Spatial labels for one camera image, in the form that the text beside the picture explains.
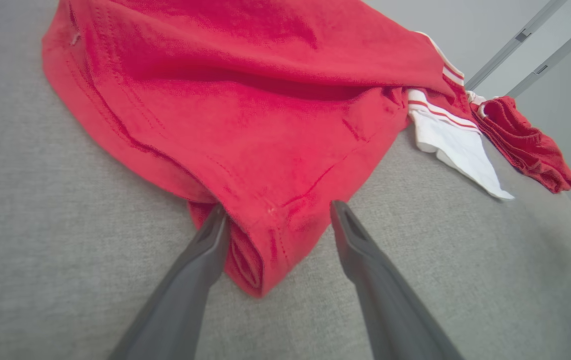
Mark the red shorts white trim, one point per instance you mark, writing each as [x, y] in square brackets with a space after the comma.
[525, 140]

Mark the grey fabric sofa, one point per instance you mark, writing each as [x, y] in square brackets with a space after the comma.
[40, 250]

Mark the grey wall rail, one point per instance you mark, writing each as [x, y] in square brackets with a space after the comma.
[555, 55]
[515, 40]

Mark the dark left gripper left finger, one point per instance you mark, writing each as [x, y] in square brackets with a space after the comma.
[180, 300]

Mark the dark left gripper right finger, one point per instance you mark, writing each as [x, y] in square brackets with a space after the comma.
[390, 310]

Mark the red jersey white sleeves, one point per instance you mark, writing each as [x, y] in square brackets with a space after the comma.
[240, 110]

